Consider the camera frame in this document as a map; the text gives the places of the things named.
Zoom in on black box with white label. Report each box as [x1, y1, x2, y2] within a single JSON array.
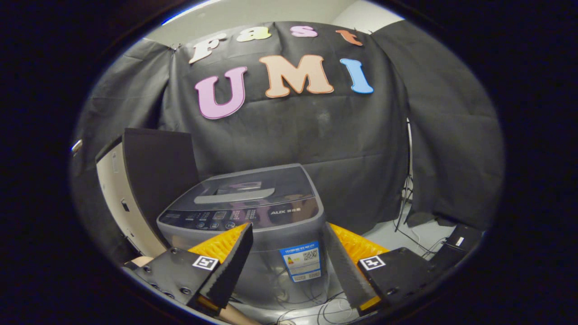
[[429, 224, 484, 267]]

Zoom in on grey washing machine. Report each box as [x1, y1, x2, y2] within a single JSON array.
[[157, 163, 344, 311]]

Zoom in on person's leg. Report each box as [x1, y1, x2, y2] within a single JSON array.
[[221, 303, 262, 325]]

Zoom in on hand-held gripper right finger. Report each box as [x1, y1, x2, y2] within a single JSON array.
[[324, 222, 447, 316]]

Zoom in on dark cabinet with cream door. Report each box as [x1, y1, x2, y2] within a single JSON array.
[[95, 128, 201, 258]]

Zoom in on black backdrop cloth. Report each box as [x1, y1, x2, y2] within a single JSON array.
[[72, 20, 504, 262]]

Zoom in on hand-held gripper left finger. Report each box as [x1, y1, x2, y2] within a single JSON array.
[[135, 222, 254, 316]]

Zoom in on black light stand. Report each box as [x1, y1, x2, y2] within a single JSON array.
[[394, 118, 414, 233]]

